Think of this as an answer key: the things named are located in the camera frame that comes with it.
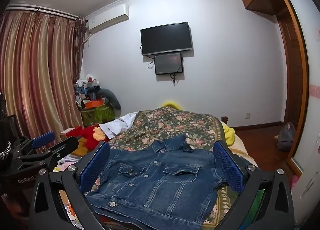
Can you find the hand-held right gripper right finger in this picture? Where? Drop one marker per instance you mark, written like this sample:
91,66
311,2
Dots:
228,167

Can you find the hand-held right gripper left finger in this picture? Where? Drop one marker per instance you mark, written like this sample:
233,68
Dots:
93,167

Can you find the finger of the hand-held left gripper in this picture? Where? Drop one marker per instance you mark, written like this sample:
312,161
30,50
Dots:
43,139
65,146

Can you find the blue denim jacket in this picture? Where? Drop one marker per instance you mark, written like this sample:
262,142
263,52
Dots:
155,177

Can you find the pile of clothes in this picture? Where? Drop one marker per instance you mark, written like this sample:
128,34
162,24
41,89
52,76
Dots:
86,88

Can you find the red box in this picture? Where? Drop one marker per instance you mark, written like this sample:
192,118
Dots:
71,132

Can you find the white printed sheet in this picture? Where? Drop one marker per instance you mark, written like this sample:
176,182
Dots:
64,163

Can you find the red and orange plush toy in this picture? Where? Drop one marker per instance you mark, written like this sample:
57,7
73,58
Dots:
90,137

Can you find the yellow blanket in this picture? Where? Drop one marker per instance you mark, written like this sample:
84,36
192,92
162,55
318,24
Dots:
228,133

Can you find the white cloth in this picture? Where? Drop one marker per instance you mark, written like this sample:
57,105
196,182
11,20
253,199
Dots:
117,126

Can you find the orange box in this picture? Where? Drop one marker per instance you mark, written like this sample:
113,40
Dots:
93,104

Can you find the grey backpack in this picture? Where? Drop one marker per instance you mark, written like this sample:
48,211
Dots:
286,137

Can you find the grey curved pillow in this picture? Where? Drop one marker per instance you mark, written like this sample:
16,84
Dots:
112,100

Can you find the pink slipper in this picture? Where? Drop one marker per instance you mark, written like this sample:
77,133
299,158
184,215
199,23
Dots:
295,182

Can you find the striped pink curtain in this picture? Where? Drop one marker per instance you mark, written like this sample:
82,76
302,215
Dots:
37,69

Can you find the floral blanket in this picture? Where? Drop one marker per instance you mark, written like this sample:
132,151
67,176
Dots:
170,125

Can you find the small black monitor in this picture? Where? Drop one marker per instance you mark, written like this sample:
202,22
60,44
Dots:
168,63

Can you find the white air conditioner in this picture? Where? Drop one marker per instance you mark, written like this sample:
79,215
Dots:
107,18

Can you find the white wardrobe door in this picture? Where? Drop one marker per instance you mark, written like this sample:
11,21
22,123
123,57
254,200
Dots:
311,44

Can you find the wooden bed post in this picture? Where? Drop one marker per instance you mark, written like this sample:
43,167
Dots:
224,120

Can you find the wooden door frame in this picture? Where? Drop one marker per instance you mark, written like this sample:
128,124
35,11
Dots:
292,69

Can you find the curtain rail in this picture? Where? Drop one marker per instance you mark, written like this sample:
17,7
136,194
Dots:
42,11

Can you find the black wall television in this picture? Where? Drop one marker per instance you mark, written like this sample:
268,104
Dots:
166,37

